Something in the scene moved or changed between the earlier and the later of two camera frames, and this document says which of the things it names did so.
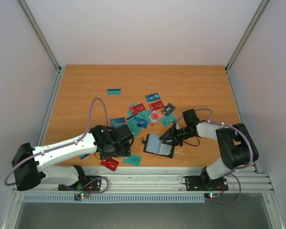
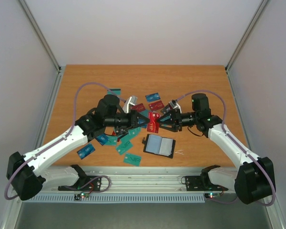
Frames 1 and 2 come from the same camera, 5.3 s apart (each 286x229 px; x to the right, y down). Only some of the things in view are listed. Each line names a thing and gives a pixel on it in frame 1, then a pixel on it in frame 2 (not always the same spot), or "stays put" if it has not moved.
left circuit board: x=82 y=195 stays put
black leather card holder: x=153 y=144 stays put
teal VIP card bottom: x=133 y=160 stays put
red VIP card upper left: x=137 y=109 stays put
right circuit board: x=211 y=195 stays put
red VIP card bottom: x=110 y=163 to x=153 y=121
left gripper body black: x=117 y=151 to x=133 y=113
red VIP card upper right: x=156 y=105 stays put
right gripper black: x=174 y=135 to x=177 y=119
